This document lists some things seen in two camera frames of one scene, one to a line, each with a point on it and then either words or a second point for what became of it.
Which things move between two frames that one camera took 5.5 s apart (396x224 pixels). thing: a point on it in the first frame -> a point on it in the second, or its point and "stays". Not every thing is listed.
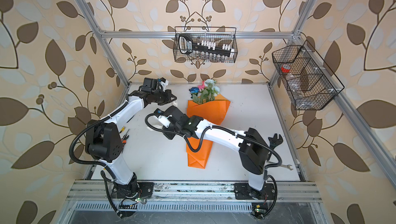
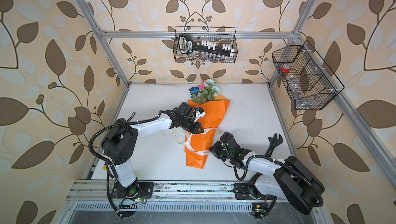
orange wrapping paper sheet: [214, 111] stays
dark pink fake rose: [201, 86] stays
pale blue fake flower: [212, 90] stays
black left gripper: [167, 97] -> [196, 129]
